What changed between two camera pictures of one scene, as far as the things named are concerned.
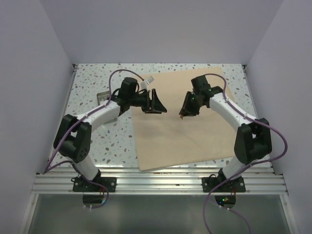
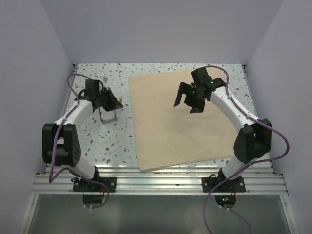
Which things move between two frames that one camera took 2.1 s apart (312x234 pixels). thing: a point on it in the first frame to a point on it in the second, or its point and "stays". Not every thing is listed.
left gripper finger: (153, 111) to (109, 106)
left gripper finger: (157, 106) to (115, 102)
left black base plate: (80, 185) stays
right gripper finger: (183, 112) to (184, 88)
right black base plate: (234, 185) stays
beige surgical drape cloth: (168, 139) stays
